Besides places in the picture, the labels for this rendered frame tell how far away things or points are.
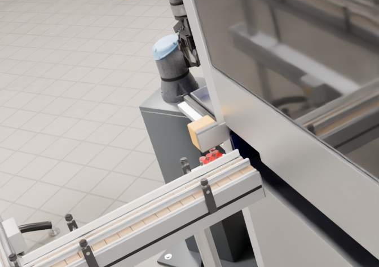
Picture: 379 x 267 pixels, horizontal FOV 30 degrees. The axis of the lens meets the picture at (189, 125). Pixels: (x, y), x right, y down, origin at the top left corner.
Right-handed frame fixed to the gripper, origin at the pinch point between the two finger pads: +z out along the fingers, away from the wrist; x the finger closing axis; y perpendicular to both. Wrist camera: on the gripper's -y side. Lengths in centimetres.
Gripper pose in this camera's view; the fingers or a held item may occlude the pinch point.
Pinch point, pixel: (196, 62)
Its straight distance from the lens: 247.4
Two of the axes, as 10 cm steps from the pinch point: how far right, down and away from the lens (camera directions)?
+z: 2.5, 8.2, 5.1
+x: 8.7, -4.2, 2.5
